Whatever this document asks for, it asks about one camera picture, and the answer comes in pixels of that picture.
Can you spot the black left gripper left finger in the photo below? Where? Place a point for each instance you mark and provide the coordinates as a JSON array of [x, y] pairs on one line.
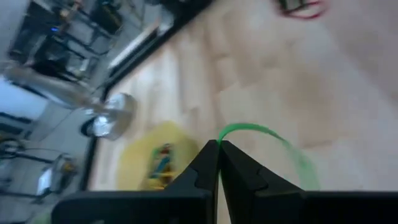
[[202, 180]]

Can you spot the white shade table lamp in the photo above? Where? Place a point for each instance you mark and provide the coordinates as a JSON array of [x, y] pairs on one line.
[[115, 124]]

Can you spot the blue rubber band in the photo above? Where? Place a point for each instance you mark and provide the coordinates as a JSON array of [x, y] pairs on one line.
[[163, 163]]

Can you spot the yellow rubber band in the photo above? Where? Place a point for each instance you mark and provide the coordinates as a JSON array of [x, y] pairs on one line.
[[157, 183]]

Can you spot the red rubber band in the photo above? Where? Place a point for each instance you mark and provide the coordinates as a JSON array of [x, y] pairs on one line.
[[309, 16], [166, 148]]

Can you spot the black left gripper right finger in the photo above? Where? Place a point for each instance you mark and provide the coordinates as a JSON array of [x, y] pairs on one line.
[[245, 186]]

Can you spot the yellow plastic bin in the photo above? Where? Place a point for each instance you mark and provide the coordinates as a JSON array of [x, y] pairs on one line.
[[136, 161]]

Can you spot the green rubber band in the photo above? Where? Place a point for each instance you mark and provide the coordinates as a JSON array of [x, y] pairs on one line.
[[245, 125]]

